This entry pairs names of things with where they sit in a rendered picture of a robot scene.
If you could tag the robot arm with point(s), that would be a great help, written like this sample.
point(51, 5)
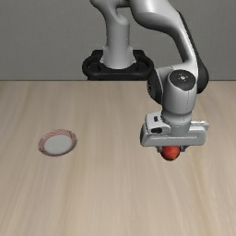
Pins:
point(178, 89)

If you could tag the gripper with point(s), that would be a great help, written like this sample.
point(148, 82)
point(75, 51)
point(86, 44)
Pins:
point(172, 135)

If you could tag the white plate with red rim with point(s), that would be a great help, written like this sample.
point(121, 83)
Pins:
point(57, 143)

